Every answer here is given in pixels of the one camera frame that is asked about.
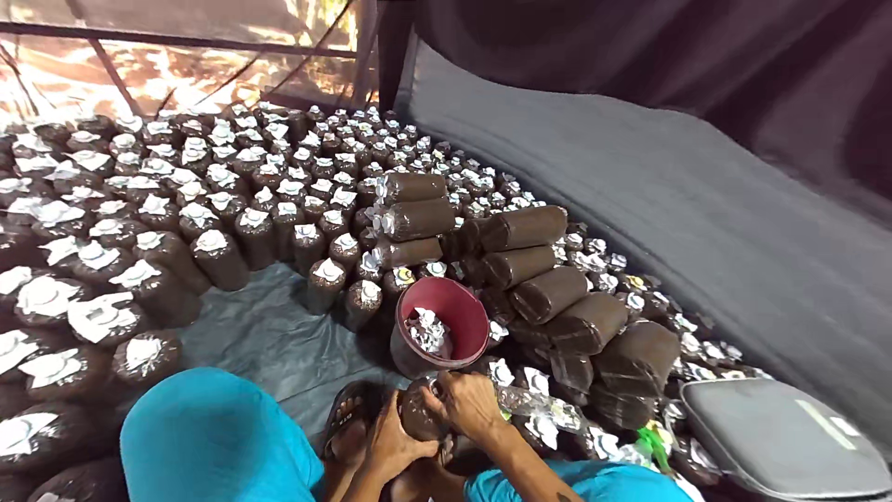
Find pile of lying dark bags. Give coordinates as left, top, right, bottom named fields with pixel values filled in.
left=373, top=172, right=681, bottom=430

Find dark purple curtain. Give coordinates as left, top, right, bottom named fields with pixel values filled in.
left=376, top=0, right=892, bottom=207

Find grey fabric sheet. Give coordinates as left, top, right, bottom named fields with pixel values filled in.
left=394, top=31, right=892, bottom=454

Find green plastic strip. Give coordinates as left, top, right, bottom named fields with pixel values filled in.
left=636, top=423, right=671, bottom=475

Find mesh window with frame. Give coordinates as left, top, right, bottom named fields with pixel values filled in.
left=0, top=0, right=380, bottom=119

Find person's left forearm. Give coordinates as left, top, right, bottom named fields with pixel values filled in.
left=340, top=456, right=391, bottom=502

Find dark grey ground tarp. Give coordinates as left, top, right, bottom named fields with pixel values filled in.
left=171, top=262, right=412, bottom=447

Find brown substrate bag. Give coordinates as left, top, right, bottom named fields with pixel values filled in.
left=400, top=376, right=448, bottom=443

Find person's right forearm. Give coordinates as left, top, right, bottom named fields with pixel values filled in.
left=479, top=420, right=585, bottom=502

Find clear plastic bag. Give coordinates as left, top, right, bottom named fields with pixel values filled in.
left=496, top=385, right=588, bottom=433

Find person's right hand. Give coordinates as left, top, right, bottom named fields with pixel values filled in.
left=420, top=371, right=505, bottom=444

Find rows of white-capped bags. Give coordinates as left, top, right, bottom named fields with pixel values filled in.
left=0, top=101, right=774, bottom=502

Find red bucket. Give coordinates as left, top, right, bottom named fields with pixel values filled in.
left=390, top=277, right=491, bottom=379

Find person's legs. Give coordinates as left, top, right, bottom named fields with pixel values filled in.
left=120, top=367, right=694, bottom=502

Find pile of silvery paper scraps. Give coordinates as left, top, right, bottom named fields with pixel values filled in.
left=406, top=307, right=453, bottom=358

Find grey plastic lid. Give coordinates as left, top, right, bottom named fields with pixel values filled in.
left=680, top=377, right=892, bottom=502

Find person's left hand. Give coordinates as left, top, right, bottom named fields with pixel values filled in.
left=364, top=389, right=440, bottom=481

